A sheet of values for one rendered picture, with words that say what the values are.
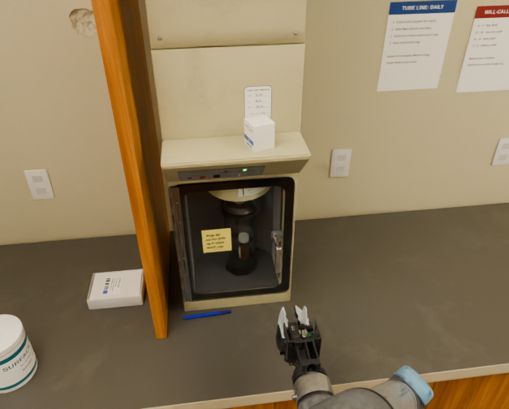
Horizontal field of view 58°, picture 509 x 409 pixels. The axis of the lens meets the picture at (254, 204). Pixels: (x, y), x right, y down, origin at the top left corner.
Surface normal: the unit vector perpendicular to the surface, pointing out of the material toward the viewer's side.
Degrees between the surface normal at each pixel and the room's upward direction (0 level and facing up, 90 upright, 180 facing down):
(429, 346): 0
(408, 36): 90
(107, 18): 90
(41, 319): 0
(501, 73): 90
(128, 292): 0
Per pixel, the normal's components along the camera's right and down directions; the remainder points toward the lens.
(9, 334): 0.00, -0.82
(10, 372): 0.59, 0.47
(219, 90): 0.13, 0.57
